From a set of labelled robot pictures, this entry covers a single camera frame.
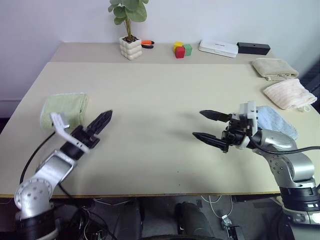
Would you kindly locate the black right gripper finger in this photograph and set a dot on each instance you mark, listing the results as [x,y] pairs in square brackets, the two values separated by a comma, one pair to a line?
[215,116]
[212,140]

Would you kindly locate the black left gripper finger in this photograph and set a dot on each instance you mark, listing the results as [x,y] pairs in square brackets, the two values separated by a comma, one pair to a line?
[100,119]
[103,126]

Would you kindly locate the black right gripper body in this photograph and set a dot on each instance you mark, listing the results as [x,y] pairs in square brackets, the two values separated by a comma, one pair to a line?
[237,130]

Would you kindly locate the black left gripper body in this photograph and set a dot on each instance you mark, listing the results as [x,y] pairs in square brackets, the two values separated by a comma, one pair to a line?
[85,137]

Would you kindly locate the light green towel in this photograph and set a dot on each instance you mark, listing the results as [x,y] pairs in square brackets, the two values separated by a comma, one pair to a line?
[65,105]

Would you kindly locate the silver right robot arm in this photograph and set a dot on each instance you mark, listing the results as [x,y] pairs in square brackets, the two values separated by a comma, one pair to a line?
[275,140]

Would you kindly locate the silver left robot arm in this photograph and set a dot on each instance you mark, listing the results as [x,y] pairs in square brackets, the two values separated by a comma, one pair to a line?
[52,170]

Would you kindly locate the light blue folded towel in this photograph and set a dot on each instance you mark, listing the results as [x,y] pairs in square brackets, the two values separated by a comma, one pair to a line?
[275,120]

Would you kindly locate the pink striped folded towel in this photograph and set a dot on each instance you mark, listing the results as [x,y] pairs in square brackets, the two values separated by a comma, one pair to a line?
[287,93]

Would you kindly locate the beige folded towel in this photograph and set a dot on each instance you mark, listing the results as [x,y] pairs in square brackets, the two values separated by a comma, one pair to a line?
[272,67]

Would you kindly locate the white flat box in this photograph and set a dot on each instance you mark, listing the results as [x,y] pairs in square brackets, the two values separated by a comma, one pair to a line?
[217,47]

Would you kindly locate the green block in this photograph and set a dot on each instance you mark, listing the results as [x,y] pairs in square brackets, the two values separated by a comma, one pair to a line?
[188,50]

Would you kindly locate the red block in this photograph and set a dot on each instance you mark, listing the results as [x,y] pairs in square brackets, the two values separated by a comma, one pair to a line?
[180,52]

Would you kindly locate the green plant in white pot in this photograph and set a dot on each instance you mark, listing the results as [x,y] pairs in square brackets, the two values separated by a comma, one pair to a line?
[130,48]

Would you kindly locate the black oblong box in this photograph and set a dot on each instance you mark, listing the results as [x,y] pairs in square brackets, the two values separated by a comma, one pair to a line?
[252,48]

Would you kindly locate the dark rounded shape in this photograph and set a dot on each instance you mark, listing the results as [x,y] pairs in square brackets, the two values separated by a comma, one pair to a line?
[192,217]

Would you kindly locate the yellow block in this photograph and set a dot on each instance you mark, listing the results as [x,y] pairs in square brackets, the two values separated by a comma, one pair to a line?
[178,44]

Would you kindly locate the small metal clamp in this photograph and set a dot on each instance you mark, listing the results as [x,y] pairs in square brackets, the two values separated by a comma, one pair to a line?
[226,222]

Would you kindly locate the orange and black pliers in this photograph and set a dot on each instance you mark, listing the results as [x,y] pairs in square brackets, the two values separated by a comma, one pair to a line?
[147,42]

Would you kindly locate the black ribbed object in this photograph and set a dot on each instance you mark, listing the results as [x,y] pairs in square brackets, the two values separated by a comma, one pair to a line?
[312,77]

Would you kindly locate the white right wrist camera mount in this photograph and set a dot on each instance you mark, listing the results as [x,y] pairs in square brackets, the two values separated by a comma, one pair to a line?
[250,110]

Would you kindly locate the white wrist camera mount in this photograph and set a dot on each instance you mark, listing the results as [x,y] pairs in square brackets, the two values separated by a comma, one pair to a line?
[250,110]
[62,130]

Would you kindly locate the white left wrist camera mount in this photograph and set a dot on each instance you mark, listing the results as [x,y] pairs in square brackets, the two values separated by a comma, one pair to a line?
[62,130]

